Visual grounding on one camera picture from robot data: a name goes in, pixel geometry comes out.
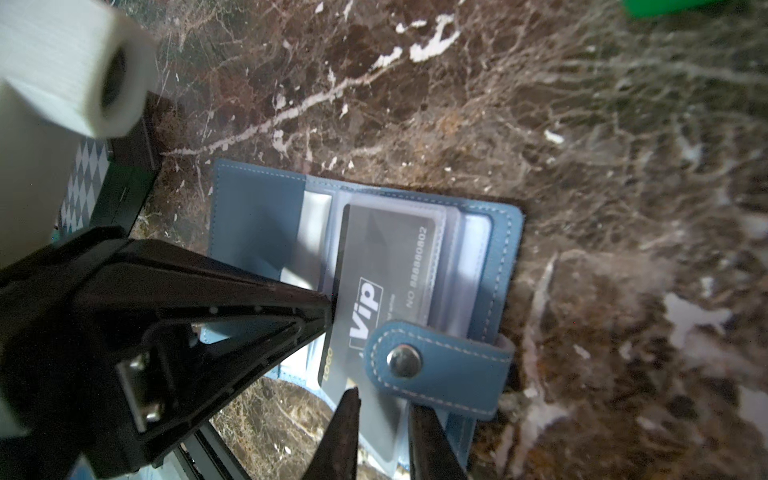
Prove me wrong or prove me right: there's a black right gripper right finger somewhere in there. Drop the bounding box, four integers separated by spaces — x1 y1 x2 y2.
408 404 467 480

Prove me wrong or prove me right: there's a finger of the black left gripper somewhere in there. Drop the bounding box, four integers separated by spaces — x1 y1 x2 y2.
119 317 327 474

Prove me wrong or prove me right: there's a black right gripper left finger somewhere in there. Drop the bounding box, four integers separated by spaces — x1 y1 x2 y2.
302 387 361 480

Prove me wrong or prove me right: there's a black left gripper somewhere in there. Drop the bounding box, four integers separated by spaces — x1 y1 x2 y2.
1 227 332 479

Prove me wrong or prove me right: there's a blue leather card holder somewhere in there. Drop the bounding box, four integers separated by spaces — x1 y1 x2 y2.
209 160 524 474

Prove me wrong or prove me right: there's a black VIP credit card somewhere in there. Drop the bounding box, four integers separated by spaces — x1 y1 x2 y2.
319 200 444 461

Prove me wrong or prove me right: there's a green plastic card tray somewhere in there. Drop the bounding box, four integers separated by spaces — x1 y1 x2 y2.
621 0 719 18

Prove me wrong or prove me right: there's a black white checkerboard plate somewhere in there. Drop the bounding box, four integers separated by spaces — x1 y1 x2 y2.
56 138 112 239

